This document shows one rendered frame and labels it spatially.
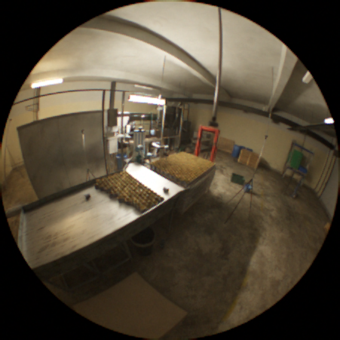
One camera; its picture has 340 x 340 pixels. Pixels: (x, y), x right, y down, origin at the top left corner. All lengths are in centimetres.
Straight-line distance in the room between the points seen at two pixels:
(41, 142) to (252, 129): 1173
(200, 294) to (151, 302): 79
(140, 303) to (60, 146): 367
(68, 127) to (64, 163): 96
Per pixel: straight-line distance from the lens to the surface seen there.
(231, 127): 1079
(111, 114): 346
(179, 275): 233
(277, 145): 1074
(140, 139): 330
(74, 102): 916
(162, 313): 212
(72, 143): 354
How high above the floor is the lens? 224
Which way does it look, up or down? 26 degrees down
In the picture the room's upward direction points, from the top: 7 degrees clockwise
